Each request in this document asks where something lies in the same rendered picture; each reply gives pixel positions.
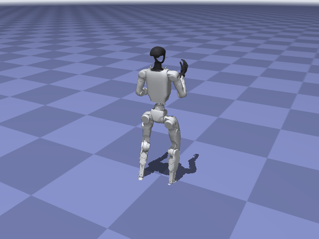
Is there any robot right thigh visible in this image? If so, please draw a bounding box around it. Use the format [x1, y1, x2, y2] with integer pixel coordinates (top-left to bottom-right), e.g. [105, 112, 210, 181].
[163, 115, 180, 157]

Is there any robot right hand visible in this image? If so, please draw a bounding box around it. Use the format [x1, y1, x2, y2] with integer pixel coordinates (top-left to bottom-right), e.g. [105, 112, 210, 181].
[179, 59, 188, 78]

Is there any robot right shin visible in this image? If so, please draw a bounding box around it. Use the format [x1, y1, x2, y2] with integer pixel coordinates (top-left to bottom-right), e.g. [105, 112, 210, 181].
[168, 148, 180, 184]

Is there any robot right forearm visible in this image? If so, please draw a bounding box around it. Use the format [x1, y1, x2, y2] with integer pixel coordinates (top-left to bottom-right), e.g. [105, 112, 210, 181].
[181, 75, 187, 95]

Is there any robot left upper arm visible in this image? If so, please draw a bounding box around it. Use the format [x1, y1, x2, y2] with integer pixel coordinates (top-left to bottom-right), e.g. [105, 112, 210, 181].
[136, 69, 147, 96]

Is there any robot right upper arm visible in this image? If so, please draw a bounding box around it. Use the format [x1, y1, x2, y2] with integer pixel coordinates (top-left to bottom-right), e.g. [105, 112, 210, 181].
[167, 71, 186, 98]

